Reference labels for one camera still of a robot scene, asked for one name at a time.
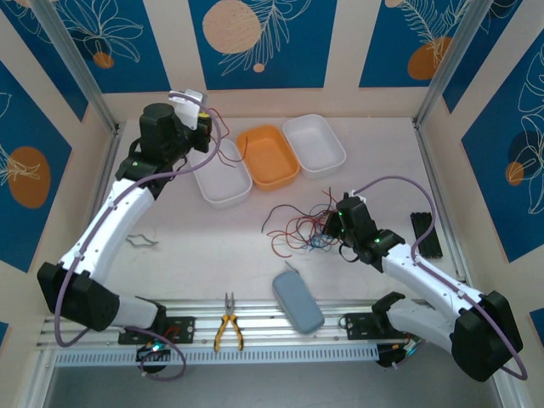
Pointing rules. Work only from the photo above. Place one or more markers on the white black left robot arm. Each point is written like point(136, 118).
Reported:
point(106, 229)

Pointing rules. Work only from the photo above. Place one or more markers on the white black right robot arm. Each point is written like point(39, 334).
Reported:
point(425, 272)

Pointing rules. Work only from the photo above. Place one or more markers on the white plastic tray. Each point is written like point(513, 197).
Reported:
point(221, 187)
point(314, 144)

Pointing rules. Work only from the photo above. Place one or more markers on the bundle of black strips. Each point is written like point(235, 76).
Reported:
point(425, 234)

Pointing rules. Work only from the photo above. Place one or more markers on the orange plastic tray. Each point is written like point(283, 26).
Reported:
point(268, 170)

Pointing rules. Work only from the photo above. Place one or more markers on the grey zipper pouch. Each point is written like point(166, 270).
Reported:
point(297, 302)

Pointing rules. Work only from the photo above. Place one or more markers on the metal forceps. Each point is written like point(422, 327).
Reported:
point(137, 244)

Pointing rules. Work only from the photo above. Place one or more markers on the small circuit board with LED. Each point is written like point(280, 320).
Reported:
point(153, 349)
point(399, 349)

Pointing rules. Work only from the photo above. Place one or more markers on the blue floral wall panel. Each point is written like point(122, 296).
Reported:
point(127, 64)
point(25, 127)
point(489, 170)
point(382, 42)
point(476, 64)
point(42, 55)
point(297, 64)

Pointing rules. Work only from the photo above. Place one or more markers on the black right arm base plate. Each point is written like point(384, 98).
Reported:
point(359, 327)

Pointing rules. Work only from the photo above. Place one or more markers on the aluminium rail frame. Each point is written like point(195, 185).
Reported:
point(263, 325)

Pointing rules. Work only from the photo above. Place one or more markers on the aluminium corner post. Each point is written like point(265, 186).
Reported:
point(454, 47)
point(69, 47)

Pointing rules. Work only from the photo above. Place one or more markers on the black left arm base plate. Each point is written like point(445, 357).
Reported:
point(183, 329)

